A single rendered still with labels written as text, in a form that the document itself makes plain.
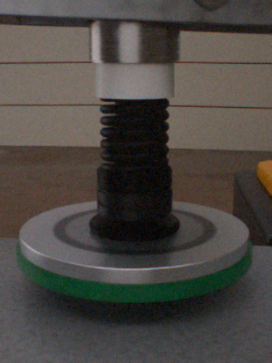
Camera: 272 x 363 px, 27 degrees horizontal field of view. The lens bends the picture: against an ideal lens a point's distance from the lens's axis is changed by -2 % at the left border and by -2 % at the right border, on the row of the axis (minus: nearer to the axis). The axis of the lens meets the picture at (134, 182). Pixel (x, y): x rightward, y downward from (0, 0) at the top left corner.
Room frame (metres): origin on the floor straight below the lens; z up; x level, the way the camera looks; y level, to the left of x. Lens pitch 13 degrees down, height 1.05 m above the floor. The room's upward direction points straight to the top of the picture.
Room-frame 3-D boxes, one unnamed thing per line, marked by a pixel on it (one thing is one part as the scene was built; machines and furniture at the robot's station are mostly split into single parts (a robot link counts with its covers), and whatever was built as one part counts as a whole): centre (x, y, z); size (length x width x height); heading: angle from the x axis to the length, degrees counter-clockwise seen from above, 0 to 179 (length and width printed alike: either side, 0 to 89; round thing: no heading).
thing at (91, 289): (0.50, 0.00, 0.89); 0.22 x 0.22 x 0.04
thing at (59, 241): (0.50, 0.00, 0.89); 0.21 x 0.21 x 0.01
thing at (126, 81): (0.50, 0.00, 1.04); 0.07 x 0.07 x 0.04
